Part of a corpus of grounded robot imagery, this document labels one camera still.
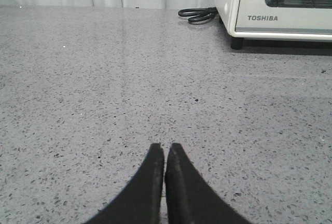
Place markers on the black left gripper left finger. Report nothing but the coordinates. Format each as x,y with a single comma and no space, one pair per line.
139,201

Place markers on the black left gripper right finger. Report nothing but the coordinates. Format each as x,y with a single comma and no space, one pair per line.
189,198

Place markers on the oven door with glass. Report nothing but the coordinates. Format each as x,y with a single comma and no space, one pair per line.
284,16

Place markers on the white Toshiba toaster oven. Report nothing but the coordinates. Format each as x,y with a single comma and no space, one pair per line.
228,10

